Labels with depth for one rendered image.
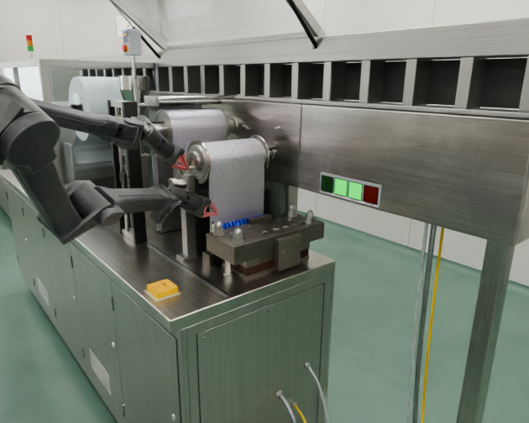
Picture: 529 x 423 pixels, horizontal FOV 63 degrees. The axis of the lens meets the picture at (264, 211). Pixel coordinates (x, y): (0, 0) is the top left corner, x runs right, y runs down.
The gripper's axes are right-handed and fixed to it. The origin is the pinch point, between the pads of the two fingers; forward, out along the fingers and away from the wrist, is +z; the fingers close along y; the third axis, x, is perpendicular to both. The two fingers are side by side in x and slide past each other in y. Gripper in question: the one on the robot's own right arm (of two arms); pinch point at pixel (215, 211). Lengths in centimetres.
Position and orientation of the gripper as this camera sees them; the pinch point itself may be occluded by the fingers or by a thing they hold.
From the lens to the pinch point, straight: 150.6
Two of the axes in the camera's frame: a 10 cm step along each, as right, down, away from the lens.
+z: 6.7, 3.0, 6.8
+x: 3.8, -9.2, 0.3
